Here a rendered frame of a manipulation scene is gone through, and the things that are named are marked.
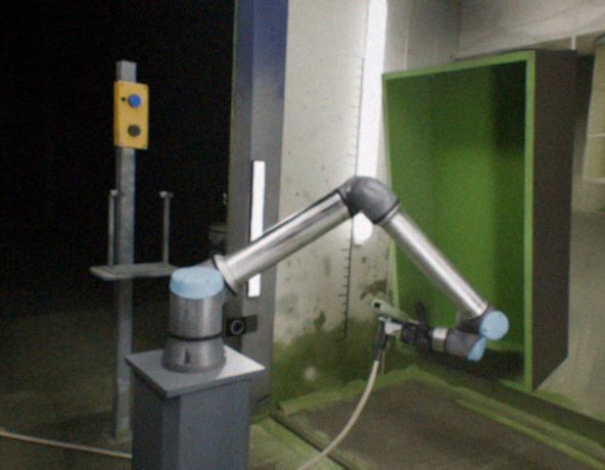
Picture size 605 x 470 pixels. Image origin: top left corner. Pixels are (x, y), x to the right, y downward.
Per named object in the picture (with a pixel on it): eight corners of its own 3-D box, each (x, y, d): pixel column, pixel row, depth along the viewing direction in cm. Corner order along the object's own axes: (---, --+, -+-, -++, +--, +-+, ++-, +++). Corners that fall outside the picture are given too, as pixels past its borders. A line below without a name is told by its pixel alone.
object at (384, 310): (370, 359, 183) (385, 297, 188) (358, 355, 186) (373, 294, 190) (412, 370, 224) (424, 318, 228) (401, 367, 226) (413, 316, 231)
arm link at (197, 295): (163, 337, 146) (165, 274, 144) (173, 320, 163) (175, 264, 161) (219, 337, 148) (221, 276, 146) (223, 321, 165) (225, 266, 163)
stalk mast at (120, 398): (124, 432, 241) (130, 65, 224) (128, 438, 237) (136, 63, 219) (111, 436, 237) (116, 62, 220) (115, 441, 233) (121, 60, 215)
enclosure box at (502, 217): (439, 323, 258) (429, 70, 229) (568, 356, 216) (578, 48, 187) (396, 350, 235) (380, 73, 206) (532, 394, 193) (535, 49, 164)
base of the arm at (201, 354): (177, 378, 142) (179, 343, 141) (150, 357, 157) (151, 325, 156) (238, 365, 154) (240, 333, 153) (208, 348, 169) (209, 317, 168)
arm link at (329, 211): (164, 288, 162) (369, 163, 164) (173, 277, 179) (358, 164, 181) (192, 328, 164) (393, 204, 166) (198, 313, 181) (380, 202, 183)
